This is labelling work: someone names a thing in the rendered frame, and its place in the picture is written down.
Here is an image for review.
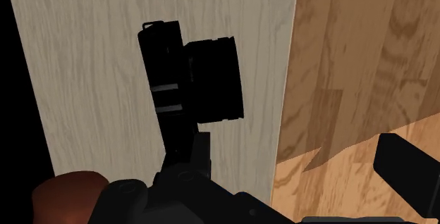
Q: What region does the black camera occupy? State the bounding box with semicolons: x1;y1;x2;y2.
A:
137;20;245;165

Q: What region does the reddish brown round object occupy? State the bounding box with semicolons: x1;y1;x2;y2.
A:
31;170;111;224

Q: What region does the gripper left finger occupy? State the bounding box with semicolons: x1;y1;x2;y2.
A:
87;132;221;224

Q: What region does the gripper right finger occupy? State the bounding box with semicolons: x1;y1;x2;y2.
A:
373;132;440;221

